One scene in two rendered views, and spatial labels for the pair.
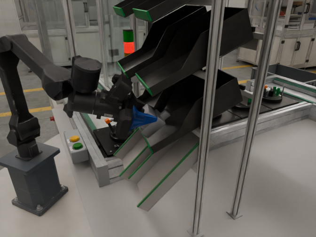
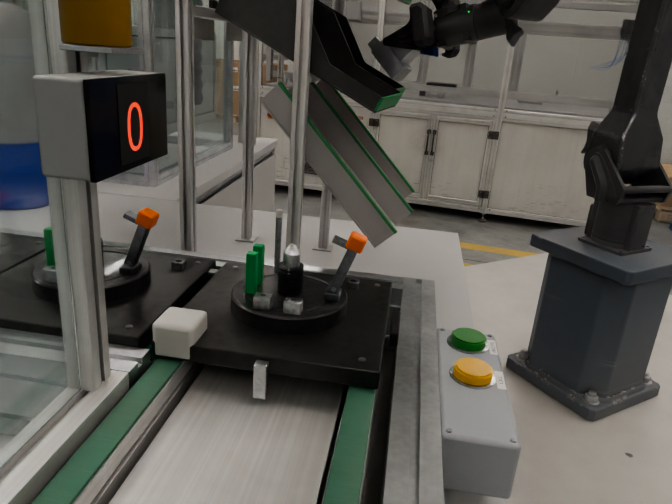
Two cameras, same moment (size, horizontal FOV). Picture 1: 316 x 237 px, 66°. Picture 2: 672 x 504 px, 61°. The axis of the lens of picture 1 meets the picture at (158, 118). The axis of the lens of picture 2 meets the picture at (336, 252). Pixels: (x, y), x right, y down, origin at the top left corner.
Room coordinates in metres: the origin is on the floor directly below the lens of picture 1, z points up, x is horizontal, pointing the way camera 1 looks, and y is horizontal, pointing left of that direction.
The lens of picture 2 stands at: (1.48, 0.56, 1.27)
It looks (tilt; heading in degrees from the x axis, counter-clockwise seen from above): 20 degrees down; 215
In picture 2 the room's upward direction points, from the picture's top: 4 degrees clockwise
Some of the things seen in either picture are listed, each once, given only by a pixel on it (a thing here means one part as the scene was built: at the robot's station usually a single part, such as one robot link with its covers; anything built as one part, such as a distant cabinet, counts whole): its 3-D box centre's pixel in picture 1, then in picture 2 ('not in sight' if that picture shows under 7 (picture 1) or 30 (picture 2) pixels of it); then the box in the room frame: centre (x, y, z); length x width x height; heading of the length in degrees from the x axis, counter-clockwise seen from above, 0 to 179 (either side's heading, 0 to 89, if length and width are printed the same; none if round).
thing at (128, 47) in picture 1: (129, 47); not in sight; (1.22, 0.14, 1.33); 0.05 x 0.05 x 0.05
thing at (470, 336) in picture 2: (77, 146); (467, 342); (0.91, 0.35, 0.96); 0.04 x 0.04 x 0.02
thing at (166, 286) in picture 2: not in sight; (89, 249); (1.11, -0.07, 1.01); 0.24 x 0.24 x 0.13; 28
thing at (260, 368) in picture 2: not in sight; (260, 379); (1.10, 0.22, 0.95); 0.01 x 0.01 x 0.04; 28
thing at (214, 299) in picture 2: (124, 136); (288, 313); (0.99, 0.16, 0.96); 0.24 x 0.24 x 0.02; 28
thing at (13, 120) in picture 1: (14, 91); (648, 48); (0.70, 0.43, 1.30); 0.07 x 0.06 x 0.32; 148
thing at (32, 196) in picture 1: (35, 176); (595, 315); (0.71, 0.45, 0.96); 0.15 x 0.15 x 0.20; 66
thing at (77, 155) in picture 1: (75, 145); (468, 399); (0.97, 0.39, 0.93); 0.21 x 0.07 x 0.06; 28
